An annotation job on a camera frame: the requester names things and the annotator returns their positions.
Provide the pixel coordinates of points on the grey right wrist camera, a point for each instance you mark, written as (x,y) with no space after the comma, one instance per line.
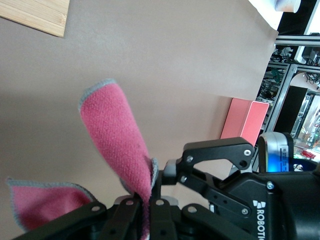
(277,150)

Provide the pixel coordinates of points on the aluminium rack frame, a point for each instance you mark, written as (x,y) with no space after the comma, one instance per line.
(295,38)

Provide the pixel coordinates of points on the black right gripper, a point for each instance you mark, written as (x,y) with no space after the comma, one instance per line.
(287,205)

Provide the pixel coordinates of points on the pink plastic box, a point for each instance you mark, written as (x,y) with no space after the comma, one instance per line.
(240,120)

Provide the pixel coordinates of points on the white cylindrical object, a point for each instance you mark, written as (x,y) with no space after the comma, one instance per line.
(287,5)

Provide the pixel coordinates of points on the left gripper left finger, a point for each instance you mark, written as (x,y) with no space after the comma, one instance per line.
(105,222)

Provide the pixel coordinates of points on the pink and grey cloth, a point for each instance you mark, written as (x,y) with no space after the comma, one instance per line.
(112,125)

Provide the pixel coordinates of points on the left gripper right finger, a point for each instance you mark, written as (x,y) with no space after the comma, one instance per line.
(170,222)

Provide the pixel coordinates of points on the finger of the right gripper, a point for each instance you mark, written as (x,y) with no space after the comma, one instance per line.
(217,148)

